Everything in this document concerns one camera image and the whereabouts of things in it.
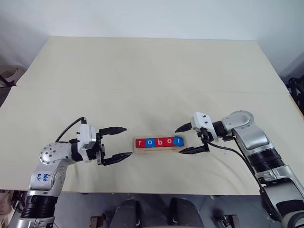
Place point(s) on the black equipment stand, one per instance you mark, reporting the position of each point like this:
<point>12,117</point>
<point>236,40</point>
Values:
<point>295,88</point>

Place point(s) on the blue letter o block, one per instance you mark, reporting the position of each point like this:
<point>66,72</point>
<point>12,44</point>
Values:
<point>147,145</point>

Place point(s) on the red letter r block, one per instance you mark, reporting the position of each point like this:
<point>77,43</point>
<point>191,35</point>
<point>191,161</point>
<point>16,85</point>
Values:
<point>137,145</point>

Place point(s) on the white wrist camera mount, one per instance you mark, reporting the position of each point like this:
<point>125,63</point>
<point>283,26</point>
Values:
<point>202,121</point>
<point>85,136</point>

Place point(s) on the wooden letter tray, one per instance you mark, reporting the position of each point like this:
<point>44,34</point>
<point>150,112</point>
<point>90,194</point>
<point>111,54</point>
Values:
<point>156,151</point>

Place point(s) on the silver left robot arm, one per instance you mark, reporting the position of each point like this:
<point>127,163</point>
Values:
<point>52,154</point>

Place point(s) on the dark rounded shape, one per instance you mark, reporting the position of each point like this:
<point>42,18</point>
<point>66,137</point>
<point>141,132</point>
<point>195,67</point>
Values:
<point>128,213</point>
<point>185,213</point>

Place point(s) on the red letter b block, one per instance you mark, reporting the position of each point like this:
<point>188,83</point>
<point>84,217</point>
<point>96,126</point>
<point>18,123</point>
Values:
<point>157,144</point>

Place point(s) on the light wooden stool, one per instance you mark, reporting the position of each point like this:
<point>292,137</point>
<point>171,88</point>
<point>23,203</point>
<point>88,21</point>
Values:
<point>10,70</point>

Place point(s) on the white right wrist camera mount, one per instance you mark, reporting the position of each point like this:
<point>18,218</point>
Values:
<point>202,121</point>

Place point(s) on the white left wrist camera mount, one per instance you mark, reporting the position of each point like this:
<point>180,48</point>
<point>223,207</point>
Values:
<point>85,136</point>

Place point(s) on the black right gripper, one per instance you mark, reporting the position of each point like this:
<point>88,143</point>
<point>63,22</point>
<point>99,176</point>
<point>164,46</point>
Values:
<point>206,136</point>

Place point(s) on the blue letter t block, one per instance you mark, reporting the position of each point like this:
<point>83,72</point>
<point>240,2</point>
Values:
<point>181,143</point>

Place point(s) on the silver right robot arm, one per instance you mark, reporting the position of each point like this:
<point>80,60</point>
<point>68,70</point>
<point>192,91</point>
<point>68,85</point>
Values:
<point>254,140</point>

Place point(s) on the brown bundle beside table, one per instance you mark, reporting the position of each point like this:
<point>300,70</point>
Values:
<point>6,204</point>

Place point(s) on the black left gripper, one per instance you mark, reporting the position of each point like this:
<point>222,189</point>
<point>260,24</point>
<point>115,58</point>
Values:
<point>99,152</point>

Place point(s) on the small brown foot block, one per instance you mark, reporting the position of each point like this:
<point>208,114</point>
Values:
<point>98,221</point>

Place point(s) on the red letter o block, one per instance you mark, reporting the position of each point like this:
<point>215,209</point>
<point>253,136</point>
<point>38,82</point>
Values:
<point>166,144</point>

